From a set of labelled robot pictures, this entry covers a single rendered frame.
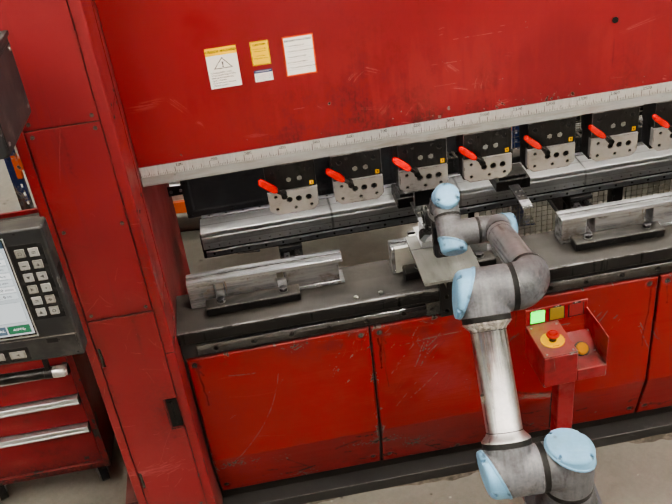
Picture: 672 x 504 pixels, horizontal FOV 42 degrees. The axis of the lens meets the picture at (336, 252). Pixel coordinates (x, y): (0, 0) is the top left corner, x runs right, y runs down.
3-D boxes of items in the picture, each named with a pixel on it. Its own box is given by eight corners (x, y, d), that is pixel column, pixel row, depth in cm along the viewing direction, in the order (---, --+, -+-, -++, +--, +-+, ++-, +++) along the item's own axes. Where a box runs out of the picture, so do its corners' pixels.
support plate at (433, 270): (424, 286, 256) (424, 283, 256) (405, 239, 278) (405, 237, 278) (484, 276, 258) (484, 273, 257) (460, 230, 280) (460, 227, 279)
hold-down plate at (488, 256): (406, 282, 279) (405, 274, 277) (402, 272, 283) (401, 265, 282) (496, 266, 281) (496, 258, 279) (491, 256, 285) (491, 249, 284)
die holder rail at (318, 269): (191, 309, 279) (185, 285, 273) (191, 298, 284) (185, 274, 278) (345, 282, 282) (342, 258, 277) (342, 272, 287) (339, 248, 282)
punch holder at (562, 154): (527, 173, 268) (528, 124, 259) (518, 160, 276) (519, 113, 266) (574, 165, 269) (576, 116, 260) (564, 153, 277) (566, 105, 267)
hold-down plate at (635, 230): (575, 252, 283) (576, 244, 281) (569, 243, 287) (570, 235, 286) (664, 236, 285) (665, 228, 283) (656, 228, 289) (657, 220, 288)
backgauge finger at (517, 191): (510, 214, 285) (510, 201, 283) (486, 177, 307) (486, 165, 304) (545, 208, 286) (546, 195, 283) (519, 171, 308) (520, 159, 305)
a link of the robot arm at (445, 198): (435, 211, 239) (430, 182, 241) (431, 223, 249) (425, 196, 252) (464, 207, 239) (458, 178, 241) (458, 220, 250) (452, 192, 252)
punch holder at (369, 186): (336, 205, 264) (330, 157, 255) (332, 192, 271) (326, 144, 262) (384, 197, 265) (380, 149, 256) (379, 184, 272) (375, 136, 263)
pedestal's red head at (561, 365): (543, 388, 263) (545, 342, 253) (524, 355, 276) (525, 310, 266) (606, 375, 265) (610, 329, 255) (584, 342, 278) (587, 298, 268)
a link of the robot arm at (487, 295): (555, 497, 196) (515, 259, 201) (489, 507, 195) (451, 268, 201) (541, 488, 208) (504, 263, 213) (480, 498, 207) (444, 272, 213)
